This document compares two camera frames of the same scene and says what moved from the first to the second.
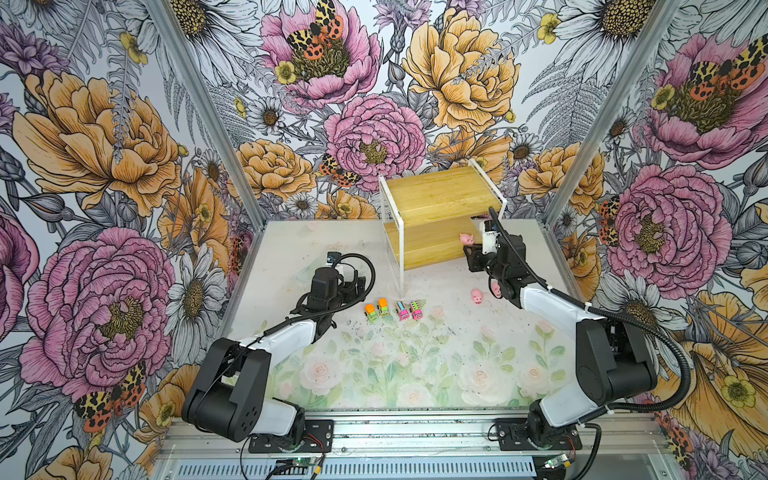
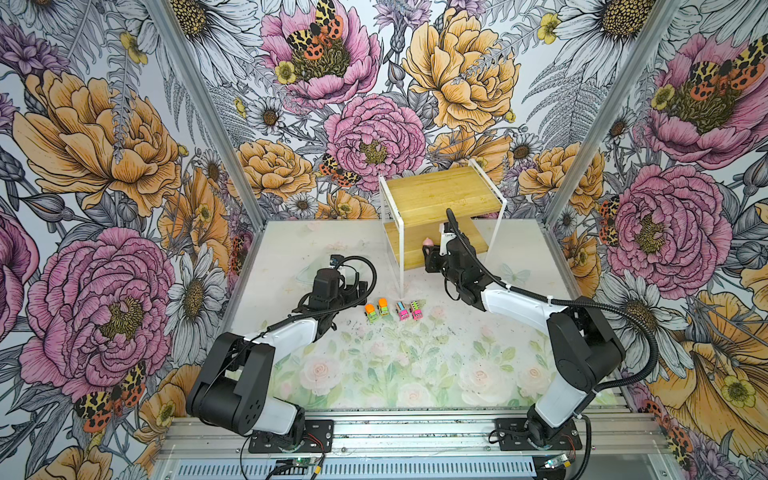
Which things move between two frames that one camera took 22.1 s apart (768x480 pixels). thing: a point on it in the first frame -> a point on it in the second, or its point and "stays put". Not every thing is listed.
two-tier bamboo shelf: (430, 208) stays put
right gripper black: (473, 261) -> (431, 258)
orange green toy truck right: (383, 306) stays put
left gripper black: (352, 297) stays put
